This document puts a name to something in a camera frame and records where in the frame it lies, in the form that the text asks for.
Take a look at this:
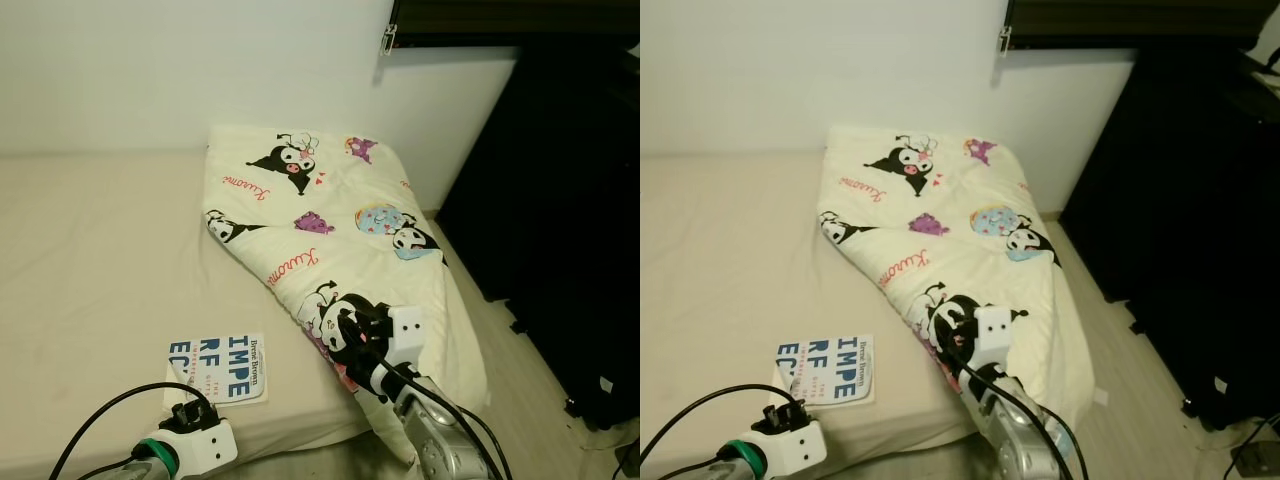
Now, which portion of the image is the cream bed mattress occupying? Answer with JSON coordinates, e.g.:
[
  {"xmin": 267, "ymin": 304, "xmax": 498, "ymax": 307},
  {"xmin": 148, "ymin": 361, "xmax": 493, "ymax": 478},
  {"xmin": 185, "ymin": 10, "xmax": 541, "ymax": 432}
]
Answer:
[
  {"xmin": 640, "ymin": 150, "xmax": 1101, "ymax": 480},
  {"xmin": 0, "ymin": 150, "xmax": 483, "ymax": 480}
]

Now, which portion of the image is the black cabinet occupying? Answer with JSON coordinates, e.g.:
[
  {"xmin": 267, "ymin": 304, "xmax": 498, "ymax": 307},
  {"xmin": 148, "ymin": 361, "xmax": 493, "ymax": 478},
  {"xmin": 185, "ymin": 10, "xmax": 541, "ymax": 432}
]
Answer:
[
  {"xmin": 437, "ymin": 45, "xmax": 641, "ymax": 432},
  {"xmin": 1060, "ymin": 45, "xmax": 1280, "ymax": 432}
]

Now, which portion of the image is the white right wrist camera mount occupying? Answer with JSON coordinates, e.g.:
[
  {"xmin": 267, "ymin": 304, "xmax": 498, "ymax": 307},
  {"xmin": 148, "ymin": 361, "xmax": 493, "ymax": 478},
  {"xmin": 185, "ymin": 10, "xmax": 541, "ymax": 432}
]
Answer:
[
  {"xmin": 385, "ymin": 305, "xmax": 424, "ymax": 374},
  {"xmin": 968, "ymin": 305, "xmax": 1010, "ymax": 377}
]

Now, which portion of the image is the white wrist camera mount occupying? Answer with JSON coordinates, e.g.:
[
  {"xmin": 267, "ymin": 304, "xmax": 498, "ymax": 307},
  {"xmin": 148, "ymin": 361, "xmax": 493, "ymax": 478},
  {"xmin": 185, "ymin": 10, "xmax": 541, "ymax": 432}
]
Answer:
[
  {"xmin": 160, "ymin": 418, "xmax": 239, "ymax": 474},
  {"xmin": 968, "ymin": 305, "xmax": 1010, "ymax": 377},
  {"xmin": 768, "ymin": 418, "xmax": 828, "ymax": 480},
  {"xmin": 385, "ymin": 305, "xmax": 424, "ymax": 374}
]

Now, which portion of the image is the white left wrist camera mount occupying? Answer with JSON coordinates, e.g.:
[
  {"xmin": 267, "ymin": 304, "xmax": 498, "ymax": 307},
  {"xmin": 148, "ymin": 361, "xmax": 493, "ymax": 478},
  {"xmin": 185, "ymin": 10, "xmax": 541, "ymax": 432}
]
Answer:
[
  {"xmin": 160, "ymin": 418, "xmax": 239, "ymax": 474},
  {"xmin": 768, "ymin": 418, "xmax": 828, "ymax": 480}
]

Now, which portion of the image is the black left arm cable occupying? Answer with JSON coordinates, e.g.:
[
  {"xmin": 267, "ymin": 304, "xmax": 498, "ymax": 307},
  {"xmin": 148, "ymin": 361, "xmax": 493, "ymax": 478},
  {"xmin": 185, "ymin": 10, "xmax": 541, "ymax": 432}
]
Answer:
[
  {"xmin": 640, "ymin": 385, "xmax": 803, "ymax": 477},
  {"xmin": 50, "ymin": 383, "xmax": 217, "ymax": 480}
]

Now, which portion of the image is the dark window frame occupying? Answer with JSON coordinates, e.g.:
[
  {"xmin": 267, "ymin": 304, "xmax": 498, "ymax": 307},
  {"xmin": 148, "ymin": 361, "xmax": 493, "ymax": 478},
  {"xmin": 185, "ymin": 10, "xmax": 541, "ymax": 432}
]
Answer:
[
  {"xmin": 1005, "ymin": 0, "xmax": 1280, "ymax": 51},
  {"xmin": 385, "ymin": 0, "xmax": 641, "ymax": 51}
]

